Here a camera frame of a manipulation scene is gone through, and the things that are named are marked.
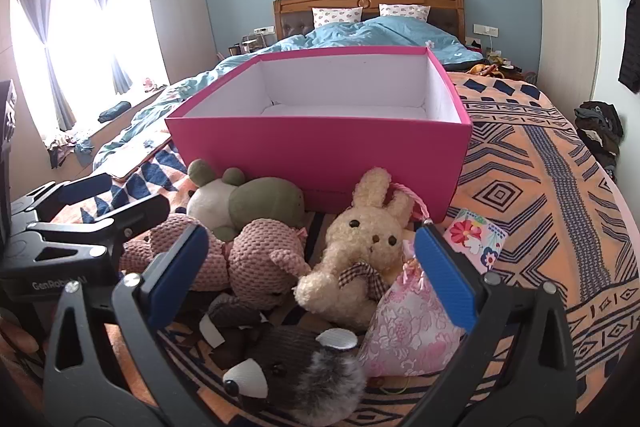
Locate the yellow brown cloth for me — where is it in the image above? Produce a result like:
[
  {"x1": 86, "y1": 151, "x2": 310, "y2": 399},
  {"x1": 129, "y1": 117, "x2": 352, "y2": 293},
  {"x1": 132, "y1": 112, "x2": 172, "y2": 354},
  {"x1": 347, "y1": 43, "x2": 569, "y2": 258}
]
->
[{"x1": 467, "y1": 63, "x2": 526, "y2": 80}]

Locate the pile of dark clothes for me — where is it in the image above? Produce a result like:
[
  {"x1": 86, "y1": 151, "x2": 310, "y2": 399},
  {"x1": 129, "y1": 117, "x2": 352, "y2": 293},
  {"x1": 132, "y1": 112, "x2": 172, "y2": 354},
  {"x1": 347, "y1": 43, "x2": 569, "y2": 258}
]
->
[{"x1": 574, "y1": 101, "x2": 625, "y2": 180}]

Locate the beige wardrobe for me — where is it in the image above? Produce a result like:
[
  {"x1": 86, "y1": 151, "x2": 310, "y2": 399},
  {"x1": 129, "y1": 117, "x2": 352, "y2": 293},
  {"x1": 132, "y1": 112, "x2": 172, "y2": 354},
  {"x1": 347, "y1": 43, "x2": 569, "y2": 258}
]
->
[{"x1": 537, "y1": 0, "x2": 601, "y2": 108}]

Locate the floral tissue pack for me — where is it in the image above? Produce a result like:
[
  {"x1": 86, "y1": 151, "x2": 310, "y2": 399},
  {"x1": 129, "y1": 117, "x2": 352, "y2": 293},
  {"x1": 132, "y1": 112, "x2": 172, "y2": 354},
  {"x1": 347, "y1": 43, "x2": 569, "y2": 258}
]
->
[{"x1": 444, "y1": 208, "x2": 509, "y2": 275}]

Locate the orange patterned blanket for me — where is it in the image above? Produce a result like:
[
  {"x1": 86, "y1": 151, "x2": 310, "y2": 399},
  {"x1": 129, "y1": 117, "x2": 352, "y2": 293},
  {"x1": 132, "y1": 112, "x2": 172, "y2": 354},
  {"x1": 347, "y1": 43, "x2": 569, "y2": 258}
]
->
[{"x1": 0, "y1": 72, "x2": 636, "y2": 427}]

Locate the pink brocade pouch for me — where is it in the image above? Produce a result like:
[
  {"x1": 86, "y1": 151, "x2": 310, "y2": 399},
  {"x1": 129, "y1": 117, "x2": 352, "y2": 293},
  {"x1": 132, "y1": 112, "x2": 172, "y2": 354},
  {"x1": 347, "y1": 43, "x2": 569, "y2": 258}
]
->
[{"x1": 357, "y1": 183, "x2": 466, "y2": 378}]

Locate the brown knitted plush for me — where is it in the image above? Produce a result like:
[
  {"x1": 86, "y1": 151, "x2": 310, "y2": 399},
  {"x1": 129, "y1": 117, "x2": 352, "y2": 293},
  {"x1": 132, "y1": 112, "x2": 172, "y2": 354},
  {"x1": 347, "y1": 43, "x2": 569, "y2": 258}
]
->
[{"x1": 200, "y1": 294, "x2": 368, "y2": 427}]

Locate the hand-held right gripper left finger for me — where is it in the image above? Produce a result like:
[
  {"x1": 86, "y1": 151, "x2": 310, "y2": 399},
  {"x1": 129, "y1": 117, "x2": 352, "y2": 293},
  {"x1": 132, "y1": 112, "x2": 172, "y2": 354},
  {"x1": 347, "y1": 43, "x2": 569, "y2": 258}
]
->
[{"x1": 42, "y1": 222, "x2": 211, "y2": 427}]

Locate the blue duvet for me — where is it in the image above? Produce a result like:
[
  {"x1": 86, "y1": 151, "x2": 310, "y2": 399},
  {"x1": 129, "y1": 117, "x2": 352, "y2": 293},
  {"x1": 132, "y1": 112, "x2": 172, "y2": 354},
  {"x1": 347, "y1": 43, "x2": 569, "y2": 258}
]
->
[{"x1": 92, "y1": 16, "x2": 485, "y2": 172}]

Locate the pink knitted plush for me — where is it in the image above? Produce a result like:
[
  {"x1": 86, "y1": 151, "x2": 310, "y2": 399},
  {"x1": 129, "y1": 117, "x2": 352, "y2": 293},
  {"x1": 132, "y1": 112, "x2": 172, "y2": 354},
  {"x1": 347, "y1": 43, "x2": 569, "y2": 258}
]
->
[{"x1": 119, "y1": 213, "x2": 313, "y2": 308}]

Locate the pile of clothes on sill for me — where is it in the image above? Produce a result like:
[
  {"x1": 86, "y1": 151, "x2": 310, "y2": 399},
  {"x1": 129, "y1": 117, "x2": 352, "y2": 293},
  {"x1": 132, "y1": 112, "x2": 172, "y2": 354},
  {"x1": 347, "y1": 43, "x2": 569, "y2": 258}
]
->
[{"x1": 47, "y1": 129, "x2": 96, "y2": 170}]

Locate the dark blue cloth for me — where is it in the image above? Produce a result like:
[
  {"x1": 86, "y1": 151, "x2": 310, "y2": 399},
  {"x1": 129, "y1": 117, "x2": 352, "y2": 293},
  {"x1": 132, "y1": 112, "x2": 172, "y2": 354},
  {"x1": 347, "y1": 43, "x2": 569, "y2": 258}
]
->
[{"x1": 97, "y1": 102, "x2": 132, "y2": 124}]

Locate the cream bunny plush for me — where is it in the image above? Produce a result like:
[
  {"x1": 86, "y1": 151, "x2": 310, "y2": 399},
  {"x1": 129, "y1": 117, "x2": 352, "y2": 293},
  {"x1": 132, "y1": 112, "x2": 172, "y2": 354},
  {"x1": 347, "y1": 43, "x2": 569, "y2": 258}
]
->
[{"x1": 293, "y1": 167, "x2": 416, "y2": 327}]

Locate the green white frog plush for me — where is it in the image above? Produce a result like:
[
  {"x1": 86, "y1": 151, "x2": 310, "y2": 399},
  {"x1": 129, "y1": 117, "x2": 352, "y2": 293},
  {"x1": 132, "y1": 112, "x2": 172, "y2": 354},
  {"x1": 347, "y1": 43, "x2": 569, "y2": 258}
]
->
[{"x1": 186, "y1": 158, "x2": 307, "y2": 242}]

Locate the white printed pillow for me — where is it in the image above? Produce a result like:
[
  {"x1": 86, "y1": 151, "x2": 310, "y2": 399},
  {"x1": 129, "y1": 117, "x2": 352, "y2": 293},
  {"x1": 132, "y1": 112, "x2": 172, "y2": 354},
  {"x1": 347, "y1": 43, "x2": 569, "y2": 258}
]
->
[
  {"x1": 312, "y1": 6, "x2": 363, "y2": 29},
  {"x1": 378, "y1": 4, "x2": 431, "y2": 22}
]

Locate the pink cardboard box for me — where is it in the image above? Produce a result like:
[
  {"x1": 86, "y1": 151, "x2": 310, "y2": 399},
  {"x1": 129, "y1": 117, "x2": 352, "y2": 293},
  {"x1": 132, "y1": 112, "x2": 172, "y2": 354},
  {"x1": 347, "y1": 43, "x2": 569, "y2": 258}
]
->
[{"x1": 165, "y1": 46, "x2": 474, "y2": 224}]

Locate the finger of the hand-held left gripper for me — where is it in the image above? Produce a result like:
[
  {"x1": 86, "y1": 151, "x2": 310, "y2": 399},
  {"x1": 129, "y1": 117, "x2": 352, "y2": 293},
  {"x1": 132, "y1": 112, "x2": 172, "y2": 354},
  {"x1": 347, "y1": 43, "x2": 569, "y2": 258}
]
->
[
  {"x1": 10, "y1": 173, "x2": 116, "y2": 224},
  {"x1": 26, "y1": 193, "x2": 172, "y2": 255}
]

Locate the black jacket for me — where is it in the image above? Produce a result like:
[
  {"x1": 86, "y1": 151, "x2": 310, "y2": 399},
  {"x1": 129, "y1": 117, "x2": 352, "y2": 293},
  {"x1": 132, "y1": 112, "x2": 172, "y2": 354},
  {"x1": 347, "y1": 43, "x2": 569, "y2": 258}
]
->
[{"x1": 618, "y1": 0, "x2": 640, "y2": 95}]

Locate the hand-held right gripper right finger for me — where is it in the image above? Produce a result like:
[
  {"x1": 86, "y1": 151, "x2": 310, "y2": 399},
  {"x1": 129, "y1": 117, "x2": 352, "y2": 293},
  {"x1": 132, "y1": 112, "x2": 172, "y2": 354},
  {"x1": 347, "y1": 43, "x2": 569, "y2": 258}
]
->
[{"x1": 395, "y1": 223, "x2": 578, "y2": 427}]

